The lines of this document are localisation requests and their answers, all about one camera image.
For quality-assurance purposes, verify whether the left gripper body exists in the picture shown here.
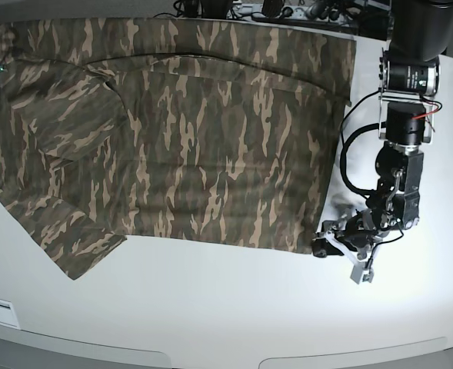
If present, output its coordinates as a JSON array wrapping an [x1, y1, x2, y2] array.
[[312, 209, 388, 284]]

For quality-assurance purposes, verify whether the camouflage T-shirt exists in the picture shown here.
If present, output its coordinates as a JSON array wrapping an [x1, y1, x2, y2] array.
[[0, 18, 356, 279]]

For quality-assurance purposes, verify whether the black background equipment clutter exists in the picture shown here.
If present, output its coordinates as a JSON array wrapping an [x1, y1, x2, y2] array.
[[157, 0, 393, 40]]

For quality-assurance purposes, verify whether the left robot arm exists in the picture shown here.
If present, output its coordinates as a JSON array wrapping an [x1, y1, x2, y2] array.
[[312, 1, 453, 284]]

